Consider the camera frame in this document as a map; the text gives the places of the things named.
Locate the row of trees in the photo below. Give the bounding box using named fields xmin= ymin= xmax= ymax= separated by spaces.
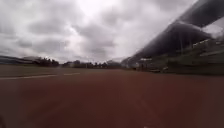
xmin=32 ymin=56 xmax=123 ymax=70

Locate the red running track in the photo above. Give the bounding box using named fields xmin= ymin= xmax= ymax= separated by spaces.
xmin=0 ymin=68 xmax=224 ymax=128

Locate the grandstand building with roof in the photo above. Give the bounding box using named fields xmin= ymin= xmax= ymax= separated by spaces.
xmin=121 ymin=0 xmax=224 ymax=76

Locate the white painted kerb line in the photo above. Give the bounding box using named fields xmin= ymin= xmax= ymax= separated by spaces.
xmin=0 ymin=72 xmax=82 ymax=81

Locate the grass field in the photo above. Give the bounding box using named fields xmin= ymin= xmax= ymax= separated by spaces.
xmin=0 ymin=64 xmax=101 ymax=79

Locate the low building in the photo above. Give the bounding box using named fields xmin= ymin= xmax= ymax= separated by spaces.
xmin=0 ymin=55 xmax=38 ymax=66

